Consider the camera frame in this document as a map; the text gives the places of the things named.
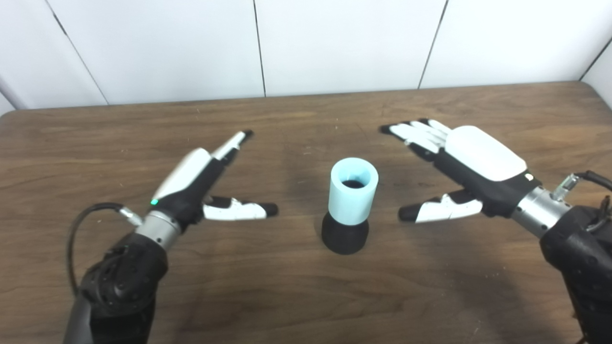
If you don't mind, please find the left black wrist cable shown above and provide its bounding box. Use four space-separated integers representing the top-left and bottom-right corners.
66 202 143 297

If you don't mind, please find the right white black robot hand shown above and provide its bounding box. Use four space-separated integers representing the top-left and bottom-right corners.
379 118 544 224

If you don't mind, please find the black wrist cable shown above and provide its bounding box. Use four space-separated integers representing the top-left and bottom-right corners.
550 171 612 235
66 202 143 297

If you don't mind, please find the black funnel-shaped nozzle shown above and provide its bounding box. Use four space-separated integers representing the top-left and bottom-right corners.
321 211 370 256

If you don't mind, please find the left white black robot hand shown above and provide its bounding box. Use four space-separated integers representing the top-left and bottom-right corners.
149 129 279 228

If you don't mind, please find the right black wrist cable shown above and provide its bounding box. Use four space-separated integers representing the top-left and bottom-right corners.
550 171 612 235

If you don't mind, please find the light-blue cylindrical hose piece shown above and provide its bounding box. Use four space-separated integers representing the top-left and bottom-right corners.
328 157 380 226

